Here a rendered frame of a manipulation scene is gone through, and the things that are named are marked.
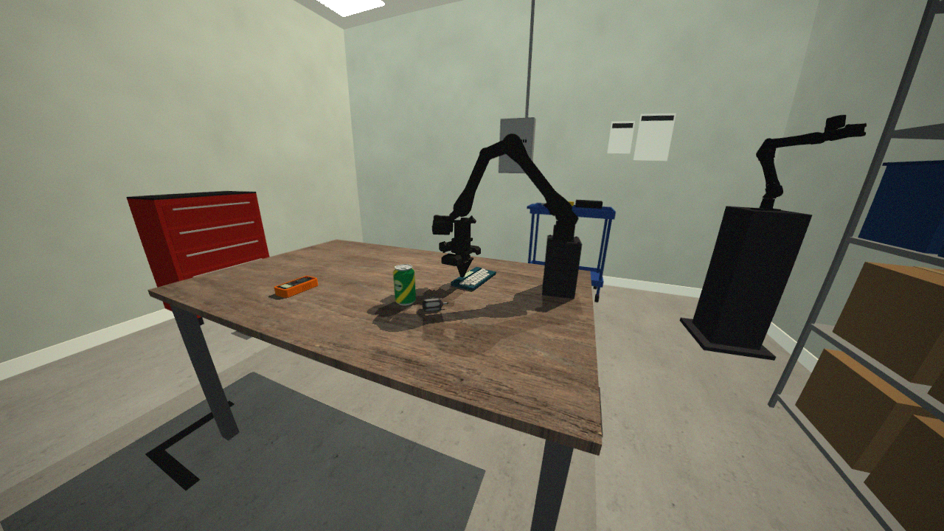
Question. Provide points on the green soda can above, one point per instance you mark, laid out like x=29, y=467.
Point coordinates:
x=404, y=283

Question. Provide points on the orange digital multimeter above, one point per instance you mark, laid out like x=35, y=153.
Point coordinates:
x=297, y=286

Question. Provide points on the teal keyboard panel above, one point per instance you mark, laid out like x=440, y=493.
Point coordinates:
x=473, y=279

